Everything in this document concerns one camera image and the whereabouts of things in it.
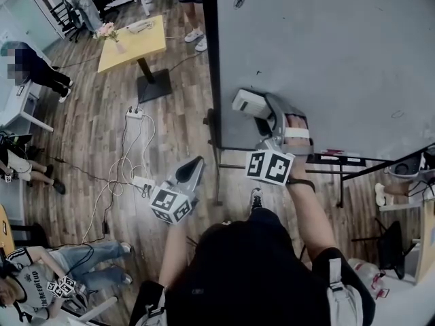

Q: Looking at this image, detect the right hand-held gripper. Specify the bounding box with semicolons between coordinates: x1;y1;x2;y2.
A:
245;93;315;186

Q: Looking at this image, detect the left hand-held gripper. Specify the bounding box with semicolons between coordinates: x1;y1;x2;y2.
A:
149;157;207;225

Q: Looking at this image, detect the small white plastic box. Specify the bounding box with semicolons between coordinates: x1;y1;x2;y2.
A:
231;88;273;120

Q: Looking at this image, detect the grey work table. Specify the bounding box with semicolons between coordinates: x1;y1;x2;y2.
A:
203;0;435;162

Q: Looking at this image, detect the person's left forearm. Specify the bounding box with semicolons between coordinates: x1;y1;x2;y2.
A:
157;220;192;285

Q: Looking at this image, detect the person's right forearm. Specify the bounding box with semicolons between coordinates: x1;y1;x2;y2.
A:
288;154;336;261

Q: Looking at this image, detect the person's right hand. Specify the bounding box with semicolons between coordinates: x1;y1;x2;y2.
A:
285;113;311;147

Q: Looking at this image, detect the person's right shoe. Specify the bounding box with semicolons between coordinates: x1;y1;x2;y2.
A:
249;187;265;217

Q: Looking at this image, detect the person's right leg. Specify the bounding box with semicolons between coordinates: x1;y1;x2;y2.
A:
249;207;285;231

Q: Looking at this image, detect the grey round appliance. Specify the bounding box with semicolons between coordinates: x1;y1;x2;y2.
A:
383;154;428;178

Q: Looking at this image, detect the vase with pink flowers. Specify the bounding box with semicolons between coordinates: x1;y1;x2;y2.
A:
92;22;125;56

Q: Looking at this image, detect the person's black shirt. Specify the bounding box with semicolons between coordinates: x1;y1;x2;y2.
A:
165;209;377;326

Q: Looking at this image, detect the white tray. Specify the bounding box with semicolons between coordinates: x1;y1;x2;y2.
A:
126;20;154;34

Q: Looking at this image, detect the black folding chair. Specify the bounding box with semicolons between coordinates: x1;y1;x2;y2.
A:
351;217;417;281

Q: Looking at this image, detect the black equipment case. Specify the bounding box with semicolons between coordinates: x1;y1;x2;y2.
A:
0;130;35;153

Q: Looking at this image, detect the white desk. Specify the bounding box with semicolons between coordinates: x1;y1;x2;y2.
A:
0;79;55;136

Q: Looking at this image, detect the clear plastic water jug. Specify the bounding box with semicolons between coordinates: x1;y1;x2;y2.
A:
346;257;390;300

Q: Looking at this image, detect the round wooden table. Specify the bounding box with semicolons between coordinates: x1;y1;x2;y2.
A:
0;203;16;251

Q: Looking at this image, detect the light wooden desk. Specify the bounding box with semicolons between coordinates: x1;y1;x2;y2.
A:
378;196;435;287

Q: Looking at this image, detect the black office chair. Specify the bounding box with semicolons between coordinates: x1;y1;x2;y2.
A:
50;0;86;44

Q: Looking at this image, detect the black wrist strap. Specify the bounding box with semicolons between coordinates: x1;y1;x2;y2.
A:
285;178;317;194

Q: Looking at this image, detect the white power cable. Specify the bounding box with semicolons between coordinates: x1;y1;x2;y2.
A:
80;113;158;245

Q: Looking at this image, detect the black power cable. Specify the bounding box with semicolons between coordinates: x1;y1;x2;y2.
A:
45;154;137;187

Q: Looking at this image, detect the grey harness strap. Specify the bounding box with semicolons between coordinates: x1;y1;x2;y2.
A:
128;280;169;326
325;257;363;326

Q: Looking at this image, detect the yellow pedestal table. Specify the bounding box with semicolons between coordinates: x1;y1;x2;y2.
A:
97;14;173;105

